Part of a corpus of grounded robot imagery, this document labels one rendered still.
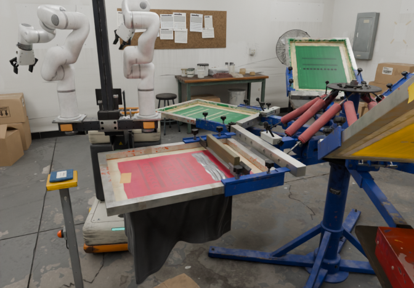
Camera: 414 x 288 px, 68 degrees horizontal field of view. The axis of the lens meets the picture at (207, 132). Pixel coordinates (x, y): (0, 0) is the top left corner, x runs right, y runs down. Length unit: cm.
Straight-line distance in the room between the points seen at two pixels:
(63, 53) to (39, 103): 358
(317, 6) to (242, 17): 164
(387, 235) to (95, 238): 197
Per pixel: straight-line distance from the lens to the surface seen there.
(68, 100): 188
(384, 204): 153
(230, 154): 148
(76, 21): 174
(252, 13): 594
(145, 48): 166
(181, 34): 538
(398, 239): 99
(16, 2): 522
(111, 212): 125
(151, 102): 181
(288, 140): 177
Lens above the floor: 162
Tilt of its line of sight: 18 degrees down
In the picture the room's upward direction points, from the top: straight up
